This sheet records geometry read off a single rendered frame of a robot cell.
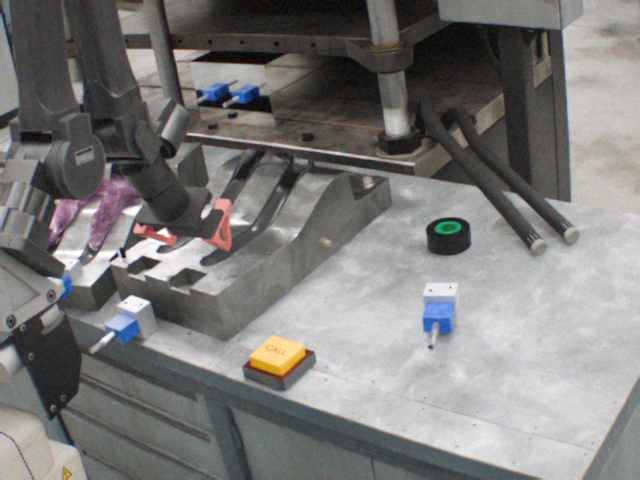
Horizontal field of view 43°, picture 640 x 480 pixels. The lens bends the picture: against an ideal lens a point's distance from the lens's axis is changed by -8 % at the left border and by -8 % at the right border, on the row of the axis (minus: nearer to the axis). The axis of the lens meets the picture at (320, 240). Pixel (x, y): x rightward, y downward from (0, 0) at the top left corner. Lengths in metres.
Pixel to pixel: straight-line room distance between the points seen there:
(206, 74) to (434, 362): 1.30
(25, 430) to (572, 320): 0.82
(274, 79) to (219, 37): 0.19
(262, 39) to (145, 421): 0.99
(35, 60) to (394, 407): 0.66
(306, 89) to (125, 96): 1.31
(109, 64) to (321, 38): 1.07
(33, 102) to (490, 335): 0.75
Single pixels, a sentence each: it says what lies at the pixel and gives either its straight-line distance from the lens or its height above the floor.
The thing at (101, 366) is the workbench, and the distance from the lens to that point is 1.76.
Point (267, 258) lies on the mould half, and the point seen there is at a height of 0.88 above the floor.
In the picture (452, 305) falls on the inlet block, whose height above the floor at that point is 0.84.
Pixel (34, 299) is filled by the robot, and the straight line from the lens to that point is 0.97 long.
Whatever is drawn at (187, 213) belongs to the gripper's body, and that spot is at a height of 1.07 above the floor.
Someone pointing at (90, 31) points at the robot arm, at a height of 1.37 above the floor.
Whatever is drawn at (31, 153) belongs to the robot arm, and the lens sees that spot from 1.00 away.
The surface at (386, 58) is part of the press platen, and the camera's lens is 1.87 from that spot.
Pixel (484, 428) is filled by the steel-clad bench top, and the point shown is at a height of 0.80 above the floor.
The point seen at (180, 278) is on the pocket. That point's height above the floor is 0.88.
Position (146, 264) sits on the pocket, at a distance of 1.53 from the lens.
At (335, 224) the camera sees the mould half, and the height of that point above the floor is 0.85.
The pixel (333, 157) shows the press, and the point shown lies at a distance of 2.05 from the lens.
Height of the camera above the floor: 1.57
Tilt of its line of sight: 28 degrees down
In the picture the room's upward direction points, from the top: 10 degrees counter-clockwise
